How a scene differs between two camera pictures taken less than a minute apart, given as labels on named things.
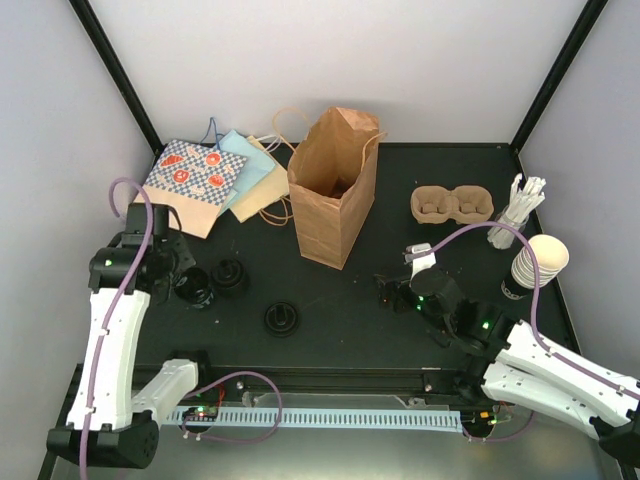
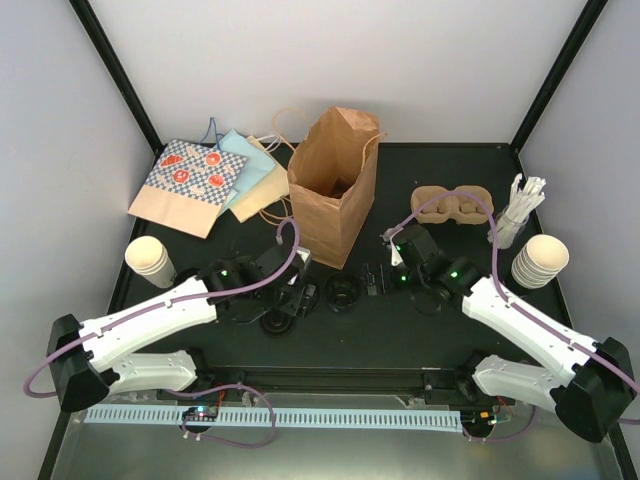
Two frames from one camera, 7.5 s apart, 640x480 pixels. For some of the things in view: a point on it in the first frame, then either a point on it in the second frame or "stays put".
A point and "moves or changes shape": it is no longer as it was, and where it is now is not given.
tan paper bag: (269, 192) stays put
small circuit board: (200, 413) stays put
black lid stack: (193, 286) moves or changes shape
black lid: (281, 319) stays put
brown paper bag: (333, 180) stays put
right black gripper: (385, 293) to (391, 288)
